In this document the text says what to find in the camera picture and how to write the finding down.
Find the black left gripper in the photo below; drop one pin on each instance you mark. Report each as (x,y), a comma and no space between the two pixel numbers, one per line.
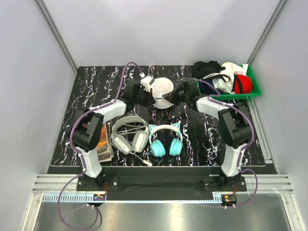
(149,99)

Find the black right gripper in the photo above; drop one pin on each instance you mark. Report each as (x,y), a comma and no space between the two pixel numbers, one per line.
(172,96)

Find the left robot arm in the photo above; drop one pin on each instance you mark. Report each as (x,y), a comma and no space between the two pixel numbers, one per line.
(87,123)

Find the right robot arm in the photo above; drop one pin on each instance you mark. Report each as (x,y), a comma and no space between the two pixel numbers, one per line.
(234,125)

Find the red bra in bin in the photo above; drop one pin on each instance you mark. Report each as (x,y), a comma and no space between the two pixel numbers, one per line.
(242,84)

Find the black garment in bin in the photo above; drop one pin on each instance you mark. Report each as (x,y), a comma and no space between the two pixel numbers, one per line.
(202,69)

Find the white over-ear headphones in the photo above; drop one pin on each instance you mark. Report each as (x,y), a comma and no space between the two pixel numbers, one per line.
(130,134)

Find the teal cat-ear headphones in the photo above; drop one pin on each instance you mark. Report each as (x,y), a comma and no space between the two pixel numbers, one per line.
(165,139)

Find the paperback book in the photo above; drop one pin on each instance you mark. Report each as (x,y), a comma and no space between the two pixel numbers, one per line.
(104,147)

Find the green plastic bin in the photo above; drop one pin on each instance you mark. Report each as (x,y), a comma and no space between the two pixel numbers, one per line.
(250,73)

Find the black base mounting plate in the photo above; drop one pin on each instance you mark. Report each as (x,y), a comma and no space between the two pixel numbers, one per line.
(161,183)

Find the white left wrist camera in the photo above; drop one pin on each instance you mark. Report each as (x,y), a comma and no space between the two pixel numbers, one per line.
(146,83)

